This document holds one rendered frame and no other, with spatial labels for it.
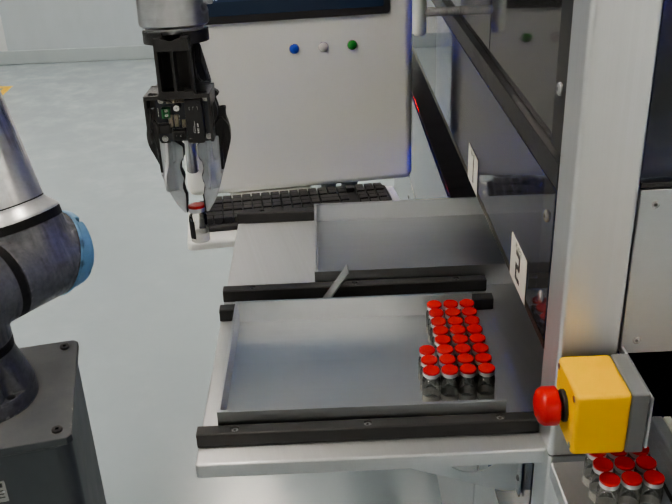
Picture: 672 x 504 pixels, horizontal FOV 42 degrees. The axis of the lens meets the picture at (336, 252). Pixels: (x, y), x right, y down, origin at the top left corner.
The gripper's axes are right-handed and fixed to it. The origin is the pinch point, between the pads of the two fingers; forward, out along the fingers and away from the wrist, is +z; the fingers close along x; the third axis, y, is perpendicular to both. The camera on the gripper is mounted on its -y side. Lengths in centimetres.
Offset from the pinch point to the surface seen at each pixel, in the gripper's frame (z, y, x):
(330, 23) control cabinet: -9, -82, 20
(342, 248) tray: 22.1, -36.9, 18.5
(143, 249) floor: 94, -230, -54
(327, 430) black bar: 24.8, 13.3, 13.9
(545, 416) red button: 16.1, 26.4, 35.4
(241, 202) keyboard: 24, -72, -1
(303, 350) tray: 24.7, -6.4, 11.4
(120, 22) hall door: 40, -544, -113
